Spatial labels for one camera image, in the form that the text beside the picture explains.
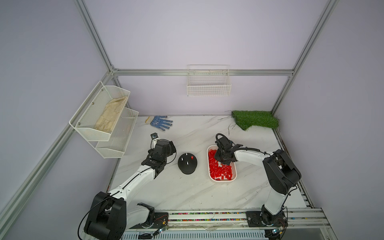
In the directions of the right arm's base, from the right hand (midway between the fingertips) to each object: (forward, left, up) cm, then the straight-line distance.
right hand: (218, 159), depth 96 cm
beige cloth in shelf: (+8, +61, +32) cm, 69 cm away
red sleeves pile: (-10, +2, +2) cm, 10 cm away
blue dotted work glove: (+33, +46, +2) cm, 56 cm away
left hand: (+2, +33, +13) cm, 36 cm away
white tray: (-15, -6, +6) cm, 17 cm away
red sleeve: (-5, +17, +12) cm, 21 cm away
